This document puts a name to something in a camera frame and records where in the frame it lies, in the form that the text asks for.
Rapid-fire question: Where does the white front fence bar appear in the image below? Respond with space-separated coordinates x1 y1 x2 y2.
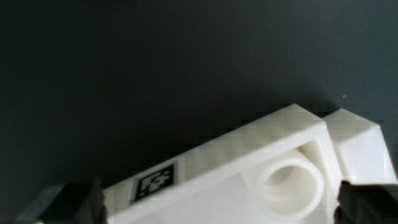
323 109 398 185

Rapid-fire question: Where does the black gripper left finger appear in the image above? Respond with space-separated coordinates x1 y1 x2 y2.
14 180 108 224

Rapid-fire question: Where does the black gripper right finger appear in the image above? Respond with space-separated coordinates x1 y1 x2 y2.
334 181 398 224

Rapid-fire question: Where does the white square tabletop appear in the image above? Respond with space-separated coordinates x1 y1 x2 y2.
105 105 341 224

